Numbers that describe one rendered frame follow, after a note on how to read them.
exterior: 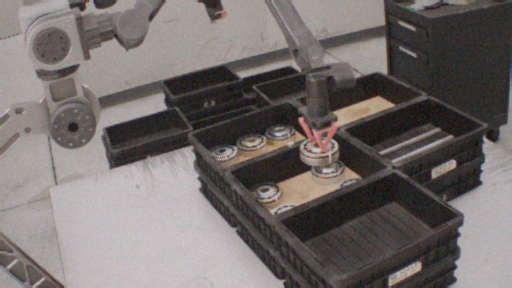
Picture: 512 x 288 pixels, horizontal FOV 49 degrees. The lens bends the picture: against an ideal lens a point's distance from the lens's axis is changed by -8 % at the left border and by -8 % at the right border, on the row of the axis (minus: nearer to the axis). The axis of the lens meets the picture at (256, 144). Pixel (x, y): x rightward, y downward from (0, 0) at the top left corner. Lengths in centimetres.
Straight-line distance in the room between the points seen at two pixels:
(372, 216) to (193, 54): 336
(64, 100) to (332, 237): 85
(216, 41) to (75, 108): 324
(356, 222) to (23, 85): 334
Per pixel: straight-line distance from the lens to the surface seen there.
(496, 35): 345
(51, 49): 145
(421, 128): 215
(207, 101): 325
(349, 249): 160
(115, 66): 476
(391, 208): 174
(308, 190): 184
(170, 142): 284
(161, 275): 181
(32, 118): 188
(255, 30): 500
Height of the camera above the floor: 184
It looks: 28 degrees down
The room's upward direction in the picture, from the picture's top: 8 degrees counter-clockwise
